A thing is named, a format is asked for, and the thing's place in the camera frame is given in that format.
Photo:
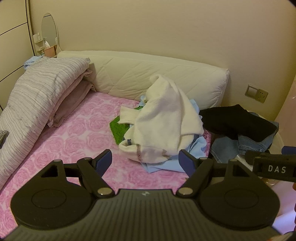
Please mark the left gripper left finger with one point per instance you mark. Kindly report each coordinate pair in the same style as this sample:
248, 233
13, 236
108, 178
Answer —
82, 179

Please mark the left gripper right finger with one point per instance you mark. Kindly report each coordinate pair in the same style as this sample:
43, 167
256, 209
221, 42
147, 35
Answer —
201, 171

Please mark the white knit sweater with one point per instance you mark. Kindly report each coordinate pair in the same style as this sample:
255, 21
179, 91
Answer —
140, 144

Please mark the blue denim jeans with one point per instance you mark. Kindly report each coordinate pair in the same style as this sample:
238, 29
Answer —
223, 148

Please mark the pink floral bed blanket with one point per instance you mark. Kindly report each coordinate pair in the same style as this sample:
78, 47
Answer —
85, 133

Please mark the green knit garment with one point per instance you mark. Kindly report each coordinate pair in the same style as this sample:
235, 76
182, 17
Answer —
119, 129

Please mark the black garment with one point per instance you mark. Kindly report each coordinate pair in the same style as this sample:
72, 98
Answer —
235, 121

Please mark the mauve folded blanket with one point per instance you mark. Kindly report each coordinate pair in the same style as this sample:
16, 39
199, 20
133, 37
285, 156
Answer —
70, 99

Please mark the striped grey folded quilt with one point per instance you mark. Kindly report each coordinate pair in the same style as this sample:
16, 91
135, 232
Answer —
30, 104

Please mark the cream padded headboard cushion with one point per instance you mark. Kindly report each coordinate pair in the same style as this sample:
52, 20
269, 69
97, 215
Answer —
127, 75

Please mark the pink tissue box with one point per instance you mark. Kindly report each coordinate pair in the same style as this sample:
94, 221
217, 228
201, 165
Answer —
50, 51

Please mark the oval mirror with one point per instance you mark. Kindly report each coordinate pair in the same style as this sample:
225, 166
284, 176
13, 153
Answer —
49, 31

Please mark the white wardrobe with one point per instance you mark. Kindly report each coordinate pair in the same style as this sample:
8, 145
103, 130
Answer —
16, 46

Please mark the wall power outlet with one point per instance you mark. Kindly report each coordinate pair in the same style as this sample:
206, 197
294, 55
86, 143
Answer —
255, 93

